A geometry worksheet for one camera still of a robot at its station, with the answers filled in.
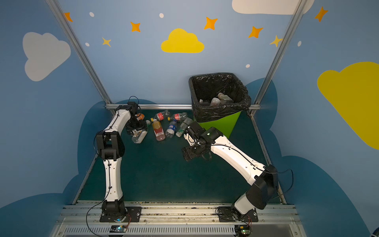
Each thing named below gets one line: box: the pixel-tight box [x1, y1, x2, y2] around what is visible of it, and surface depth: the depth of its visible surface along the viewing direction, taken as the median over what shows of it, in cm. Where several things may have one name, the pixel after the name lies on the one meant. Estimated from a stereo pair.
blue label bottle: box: [165, 118, 178, 138], surface depth 107 cm
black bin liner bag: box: [188, 73, 252, 123], surface depth 88 cm
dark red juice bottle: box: [152, 118, 166, 142], surface depth 106 cm
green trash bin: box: [197, 110, 242, 139], surface depth 82 cm
